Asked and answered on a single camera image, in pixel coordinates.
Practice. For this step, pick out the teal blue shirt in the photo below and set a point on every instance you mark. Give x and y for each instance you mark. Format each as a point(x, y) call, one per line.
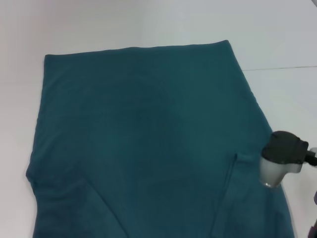
point(138, 148)

